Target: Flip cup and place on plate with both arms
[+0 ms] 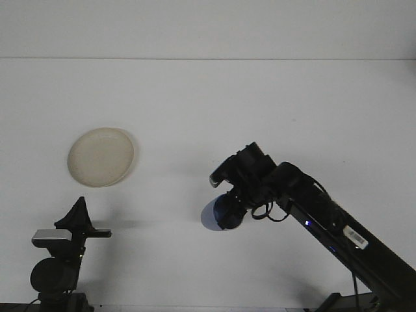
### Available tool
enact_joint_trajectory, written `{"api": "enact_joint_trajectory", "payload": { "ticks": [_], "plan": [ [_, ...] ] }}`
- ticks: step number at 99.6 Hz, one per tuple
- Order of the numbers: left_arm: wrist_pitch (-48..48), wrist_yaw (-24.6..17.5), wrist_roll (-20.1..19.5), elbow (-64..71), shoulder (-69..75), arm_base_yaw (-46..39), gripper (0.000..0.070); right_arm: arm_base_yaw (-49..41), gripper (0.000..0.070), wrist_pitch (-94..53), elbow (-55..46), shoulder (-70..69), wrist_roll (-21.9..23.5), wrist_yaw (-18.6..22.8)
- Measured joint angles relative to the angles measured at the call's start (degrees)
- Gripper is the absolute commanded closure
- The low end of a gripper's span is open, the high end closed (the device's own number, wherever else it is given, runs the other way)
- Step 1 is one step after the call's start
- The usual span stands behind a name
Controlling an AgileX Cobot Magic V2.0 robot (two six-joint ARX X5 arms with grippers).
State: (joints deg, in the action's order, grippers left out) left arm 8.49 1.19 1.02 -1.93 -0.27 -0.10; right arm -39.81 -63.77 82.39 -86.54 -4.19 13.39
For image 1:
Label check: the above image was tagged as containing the pale blue cup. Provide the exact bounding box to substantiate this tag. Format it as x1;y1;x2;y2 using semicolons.
200;191;246;232

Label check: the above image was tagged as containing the pale round plate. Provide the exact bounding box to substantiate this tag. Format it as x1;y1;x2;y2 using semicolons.
67;127;140;189

